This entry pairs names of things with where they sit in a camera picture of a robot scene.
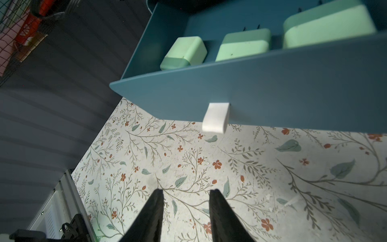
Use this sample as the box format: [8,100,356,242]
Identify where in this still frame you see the light green plug one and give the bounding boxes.
[160,36,208,71]

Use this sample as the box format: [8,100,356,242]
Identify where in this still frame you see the white drawer pull tab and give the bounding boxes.
[202,103,230,134]

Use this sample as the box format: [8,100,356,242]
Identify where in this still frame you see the black side wire basket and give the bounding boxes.
[1,0,80,86]

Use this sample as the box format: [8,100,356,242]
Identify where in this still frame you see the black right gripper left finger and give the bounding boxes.
[120,189,164,242]

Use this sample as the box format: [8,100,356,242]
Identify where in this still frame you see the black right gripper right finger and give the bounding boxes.
[209,189,254,242]

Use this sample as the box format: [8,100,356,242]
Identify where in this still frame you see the light green plug three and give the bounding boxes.
[283,0,377,49]

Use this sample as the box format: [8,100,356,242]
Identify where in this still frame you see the light green plug two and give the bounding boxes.
[215,28,272,62]

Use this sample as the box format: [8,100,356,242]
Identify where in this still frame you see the floral table mat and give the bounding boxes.
[72,99,387,242]

